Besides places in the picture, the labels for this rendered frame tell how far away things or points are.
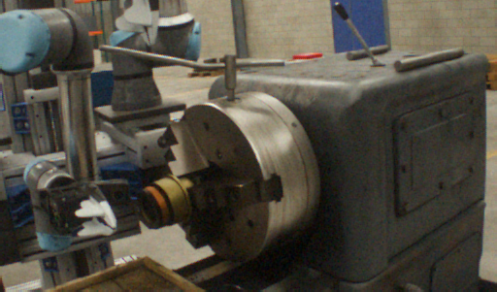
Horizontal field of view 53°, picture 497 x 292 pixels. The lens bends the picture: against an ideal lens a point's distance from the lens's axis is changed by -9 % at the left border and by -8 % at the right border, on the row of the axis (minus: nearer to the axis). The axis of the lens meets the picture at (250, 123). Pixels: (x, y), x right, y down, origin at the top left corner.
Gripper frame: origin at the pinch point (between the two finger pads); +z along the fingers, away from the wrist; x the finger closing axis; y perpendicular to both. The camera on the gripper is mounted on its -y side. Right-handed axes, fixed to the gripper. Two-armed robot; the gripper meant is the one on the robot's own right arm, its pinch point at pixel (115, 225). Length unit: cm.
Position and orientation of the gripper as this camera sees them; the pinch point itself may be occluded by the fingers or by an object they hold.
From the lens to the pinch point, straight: 88.8
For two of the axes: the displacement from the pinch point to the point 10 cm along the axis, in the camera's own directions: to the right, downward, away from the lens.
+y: -7.7, 1.3, -6.2
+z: 6.3, 1.7, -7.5
